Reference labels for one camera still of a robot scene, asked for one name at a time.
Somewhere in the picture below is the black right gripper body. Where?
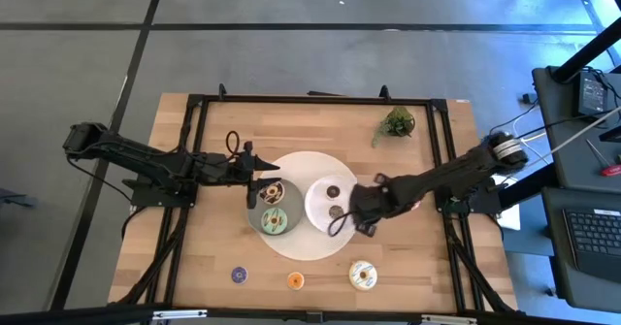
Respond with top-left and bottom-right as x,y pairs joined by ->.
347,180 -> 405,240

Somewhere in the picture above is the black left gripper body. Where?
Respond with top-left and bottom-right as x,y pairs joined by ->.
212,140 -> 259,211

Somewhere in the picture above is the large chocolate drizzled donut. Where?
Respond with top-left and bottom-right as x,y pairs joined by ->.
258,179 -> 286,207

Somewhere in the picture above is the large green frosted donut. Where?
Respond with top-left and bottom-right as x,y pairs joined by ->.
259,207 -> 289,237

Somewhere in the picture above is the large white glazed donut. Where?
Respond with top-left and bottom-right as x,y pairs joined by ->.
347,259 -> 379,292

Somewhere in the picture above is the small orange frosted donut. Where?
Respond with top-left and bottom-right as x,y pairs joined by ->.
285,271 -> 307,292

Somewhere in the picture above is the grey round plate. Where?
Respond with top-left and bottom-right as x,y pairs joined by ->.
245,178 -> 306,238

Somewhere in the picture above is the white round plate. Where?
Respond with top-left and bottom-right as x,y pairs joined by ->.
304,174 -> 361,236

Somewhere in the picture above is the round white woven placemat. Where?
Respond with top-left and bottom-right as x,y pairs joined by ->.
254,149 -> 361,262

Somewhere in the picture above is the green succulent potted plant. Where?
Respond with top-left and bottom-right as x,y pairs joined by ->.
371,105 -> 417,149

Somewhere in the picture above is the white paper sheet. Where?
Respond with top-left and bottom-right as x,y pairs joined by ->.
493,173 -> 523,232

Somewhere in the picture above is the dark grey desk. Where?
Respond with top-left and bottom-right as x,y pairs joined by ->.
531,64 -> 621,193
540,186 -> 621,314

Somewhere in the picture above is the dark chair base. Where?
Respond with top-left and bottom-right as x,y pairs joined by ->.
0,186 -> 40,211

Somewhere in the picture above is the thin white rod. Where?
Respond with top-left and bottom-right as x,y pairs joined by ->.
527,105 -> 621,165

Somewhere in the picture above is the black computer keyboard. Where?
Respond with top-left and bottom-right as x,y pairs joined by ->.
562,208 -> 621,284

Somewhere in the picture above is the black electronics box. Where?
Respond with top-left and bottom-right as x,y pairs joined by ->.
576,71 -> 610,118

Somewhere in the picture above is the black diagonal pole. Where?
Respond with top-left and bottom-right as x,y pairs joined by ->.
552,16 -> 621,85

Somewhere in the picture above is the black left gripper cable loop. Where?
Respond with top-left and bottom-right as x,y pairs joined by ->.
224,129 -> 242,158

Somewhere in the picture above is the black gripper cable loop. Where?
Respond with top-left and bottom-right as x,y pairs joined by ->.
224,129 -> 242,158
327,210 -> 358,239

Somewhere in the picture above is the black right gripper cable loop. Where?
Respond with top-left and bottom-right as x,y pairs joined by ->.
327,210 -> 358,239

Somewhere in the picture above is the black aluminium table frame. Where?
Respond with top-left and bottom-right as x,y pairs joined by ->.
114,82 -> 518,317

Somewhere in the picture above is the silver rail bracket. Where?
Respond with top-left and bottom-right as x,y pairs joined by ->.
419,313 -> 479,325
151,309 -> 209,322

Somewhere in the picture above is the black camera mount rail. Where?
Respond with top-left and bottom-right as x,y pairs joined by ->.
0,302 -> 621,325

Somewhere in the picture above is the red handled screwdriver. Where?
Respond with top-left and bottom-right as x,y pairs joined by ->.
583,138 -> 621,178

